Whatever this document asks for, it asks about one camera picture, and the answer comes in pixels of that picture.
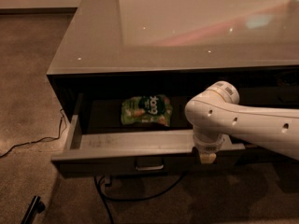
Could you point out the grey drawer cabinet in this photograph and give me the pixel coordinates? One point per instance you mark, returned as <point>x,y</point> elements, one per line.
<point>119,49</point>

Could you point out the drawer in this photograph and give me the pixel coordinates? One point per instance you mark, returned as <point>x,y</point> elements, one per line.
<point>98,144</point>

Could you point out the black object on floor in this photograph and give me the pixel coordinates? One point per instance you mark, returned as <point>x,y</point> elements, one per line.
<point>36,206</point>

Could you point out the green snack bag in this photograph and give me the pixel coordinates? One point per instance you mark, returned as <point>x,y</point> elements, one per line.
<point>147,109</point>

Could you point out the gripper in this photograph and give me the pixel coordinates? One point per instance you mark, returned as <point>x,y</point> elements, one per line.
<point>207,147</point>

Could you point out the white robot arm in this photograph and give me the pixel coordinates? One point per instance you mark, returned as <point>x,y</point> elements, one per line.
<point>216,112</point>

